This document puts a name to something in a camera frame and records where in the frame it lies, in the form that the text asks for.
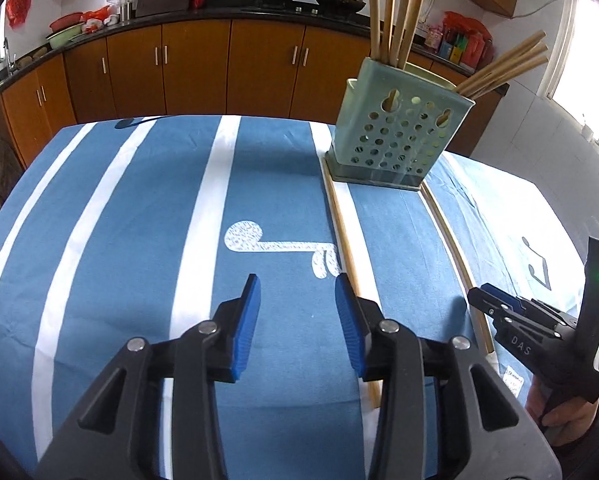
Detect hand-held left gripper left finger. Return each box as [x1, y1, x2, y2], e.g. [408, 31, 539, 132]
[34, 274, 262, 480]

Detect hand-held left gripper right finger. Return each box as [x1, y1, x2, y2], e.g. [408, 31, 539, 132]
[333, 274, 563, 480]

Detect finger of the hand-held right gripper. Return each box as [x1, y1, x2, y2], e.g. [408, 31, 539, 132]
[467, 287, 556, 377]
[481, 283, 579, 334]

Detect green perforated chopstick holder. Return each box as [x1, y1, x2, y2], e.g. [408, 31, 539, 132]
[325, 57, 477, 192]

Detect person's right hand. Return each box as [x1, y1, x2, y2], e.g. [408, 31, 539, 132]
[524, 374, 599, 449]

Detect blue white striped tablecloth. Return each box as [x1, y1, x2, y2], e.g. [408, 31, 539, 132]
[0, 114, 599, 480]

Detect bright window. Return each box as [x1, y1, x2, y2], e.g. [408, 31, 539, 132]
[546, 0, 599, 147]

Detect brown wooden base cabinets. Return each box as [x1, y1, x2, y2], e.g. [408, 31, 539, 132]
[0, 20, 510, 173]

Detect red bag with packets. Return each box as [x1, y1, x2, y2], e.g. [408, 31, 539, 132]
[425, 11, 493, 72]

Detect round woven sieve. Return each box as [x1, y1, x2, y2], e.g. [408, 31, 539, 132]
[0, 137, 26, 202]

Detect black kitchen countertop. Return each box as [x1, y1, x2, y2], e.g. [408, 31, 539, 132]
[0, 6, 510, 97]

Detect black wok with lid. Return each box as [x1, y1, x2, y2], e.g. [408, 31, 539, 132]
[313, 0, 368, 16]

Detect green plastic basin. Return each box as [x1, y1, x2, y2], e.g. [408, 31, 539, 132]
[46, 25, 87, 51]

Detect red and white plastic bags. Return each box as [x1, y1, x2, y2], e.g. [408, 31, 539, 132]
[82, 5, 121, 29]

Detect red plastic basin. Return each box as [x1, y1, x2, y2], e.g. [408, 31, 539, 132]
[49, 12, 86, 34]

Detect red hanging plastic bag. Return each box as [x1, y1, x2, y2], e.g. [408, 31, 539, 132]
[6, 0, 36, 29]

